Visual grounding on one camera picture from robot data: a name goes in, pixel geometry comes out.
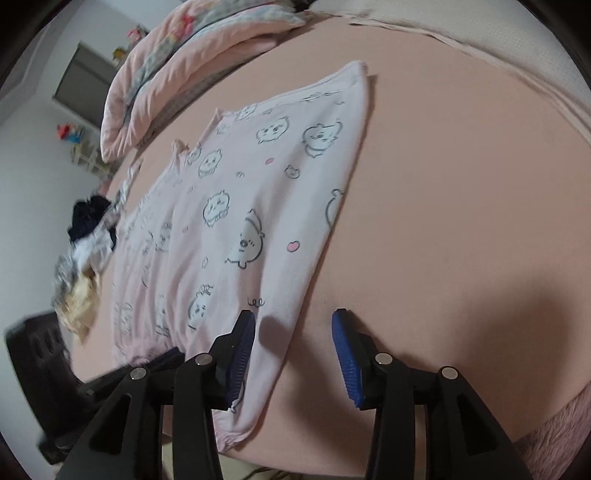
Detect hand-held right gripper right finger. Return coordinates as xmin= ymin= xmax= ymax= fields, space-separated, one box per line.
xmin=331 ymin=308 xmax=536 ymax=480

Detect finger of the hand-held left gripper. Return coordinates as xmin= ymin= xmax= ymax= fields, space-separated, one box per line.
xmin=83 ymin=348 xmax=184 ymax=395

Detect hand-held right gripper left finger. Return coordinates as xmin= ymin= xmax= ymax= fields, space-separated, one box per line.
xmin=58 ymin=309 xmax=257 ymax=480

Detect pink cartoon print pajama pants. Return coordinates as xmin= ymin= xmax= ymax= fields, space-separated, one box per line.
xmin=111 ymin=60 xmax=370 ymax=450

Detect pile of assorted clothes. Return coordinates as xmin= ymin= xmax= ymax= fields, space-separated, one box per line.
xmin=74 ymin=159 xmax=144 ymax=273

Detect pale yellow garment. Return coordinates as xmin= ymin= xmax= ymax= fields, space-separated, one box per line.
xmin=58 ymin=270 xmax=100 ymax=344

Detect grey white patterned garment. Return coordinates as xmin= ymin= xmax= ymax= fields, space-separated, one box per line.
xmin=54 ymin=251 xmax=84 ymax=305

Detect navy garment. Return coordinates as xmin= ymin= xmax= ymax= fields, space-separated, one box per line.
xmin=68 ymin=196 xmax=114 ymax=243

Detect pink bed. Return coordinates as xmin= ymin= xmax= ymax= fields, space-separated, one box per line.
xmin=69 ymin=14 xmax=591 ymax=478

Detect white shelf rack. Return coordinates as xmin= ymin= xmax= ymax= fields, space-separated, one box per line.
xmin=69 ymin=141 xmax=114 ymax=178

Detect grey door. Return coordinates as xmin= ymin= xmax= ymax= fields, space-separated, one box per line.
xmin=53 ymin=41 xmax=121 ymax=127

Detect folded pink quilt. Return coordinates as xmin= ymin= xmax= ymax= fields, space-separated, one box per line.
xmin=100 ymin=0 xmax=308 ymax=162

